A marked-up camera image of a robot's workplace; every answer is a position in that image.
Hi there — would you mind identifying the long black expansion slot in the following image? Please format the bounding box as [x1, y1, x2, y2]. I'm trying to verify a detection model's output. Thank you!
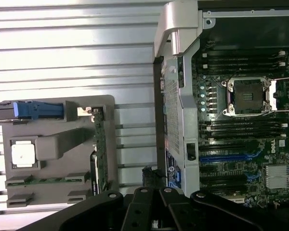
[199, 173, 248, 181]
[199, 183, 248, 191]
[199, 144, 248, 153]

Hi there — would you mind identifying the white expansion slot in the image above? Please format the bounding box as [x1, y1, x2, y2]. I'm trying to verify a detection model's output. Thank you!
[225, 197, 245, 204]

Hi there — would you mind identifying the blue expansion slot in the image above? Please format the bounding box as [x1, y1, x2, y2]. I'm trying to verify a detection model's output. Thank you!
[199, 155, 254, 163]

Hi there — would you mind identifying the grey printed parts rack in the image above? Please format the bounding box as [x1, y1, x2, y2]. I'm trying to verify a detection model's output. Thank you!
[1, 94, 120, 212]

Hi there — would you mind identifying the green RAM stick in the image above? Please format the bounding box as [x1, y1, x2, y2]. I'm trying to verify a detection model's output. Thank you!
[8, 177, 86, 185]

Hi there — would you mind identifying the green Dell motherboard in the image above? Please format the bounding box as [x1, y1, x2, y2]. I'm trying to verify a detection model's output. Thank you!
[192, 45, 289, 205]

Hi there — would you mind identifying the grey open PC case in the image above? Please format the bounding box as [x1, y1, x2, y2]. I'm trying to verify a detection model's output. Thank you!
[153, 0, 289, 212]

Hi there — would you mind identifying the RAM slot with white clips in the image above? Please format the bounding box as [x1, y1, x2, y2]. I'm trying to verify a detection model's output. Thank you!
[202, 51, 287, 58]
[199, 119, 289, 126]
[202, 62, 287, 68]
[199, 130, 287, 137]

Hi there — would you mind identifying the silver chipset heatsink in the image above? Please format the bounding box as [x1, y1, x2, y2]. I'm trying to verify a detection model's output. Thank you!
[266, 165, 289, 188]

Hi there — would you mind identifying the silver CPU chip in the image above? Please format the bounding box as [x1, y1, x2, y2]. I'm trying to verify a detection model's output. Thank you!
[11, 143, 36, 168]

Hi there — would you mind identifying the CPU socket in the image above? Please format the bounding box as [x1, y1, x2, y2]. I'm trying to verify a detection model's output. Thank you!
[221, 77, 277, 117]

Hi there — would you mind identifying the hard disk in blue carrier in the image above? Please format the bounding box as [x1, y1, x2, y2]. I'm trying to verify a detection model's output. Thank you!
[0, 101, 65, 122]

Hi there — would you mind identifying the silver socket cover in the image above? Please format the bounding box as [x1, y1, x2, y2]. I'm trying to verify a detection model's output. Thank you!
[269, 79, 289, 111]

